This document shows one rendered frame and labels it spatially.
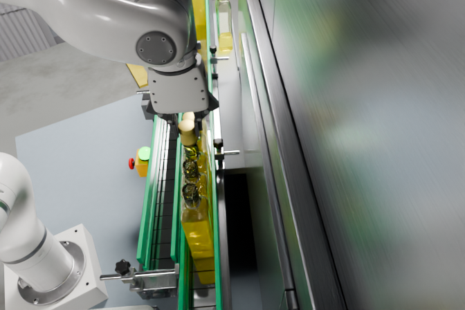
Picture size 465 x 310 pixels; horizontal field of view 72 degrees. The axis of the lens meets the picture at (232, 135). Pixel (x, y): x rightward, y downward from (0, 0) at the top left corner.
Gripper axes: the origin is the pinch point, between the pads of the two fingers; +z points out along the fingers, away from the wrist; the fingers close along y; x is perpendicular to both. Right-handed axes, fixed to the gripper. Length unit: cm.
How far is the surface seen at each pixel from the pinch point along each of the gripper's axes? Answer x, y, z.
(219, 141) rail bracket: -11.5, -5.7, 18.4
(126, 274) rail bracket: 20.0, 14.5, 21.5
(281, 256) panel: 31.9, -12.3, -12.5
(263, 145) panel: 17.0, -12.5, -12.5
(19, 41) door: -252, 189, 122
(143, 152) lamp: -22.8, 19.1, 34.1
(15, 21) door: -254, 184, 102
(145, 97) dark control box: -52, 22, 36
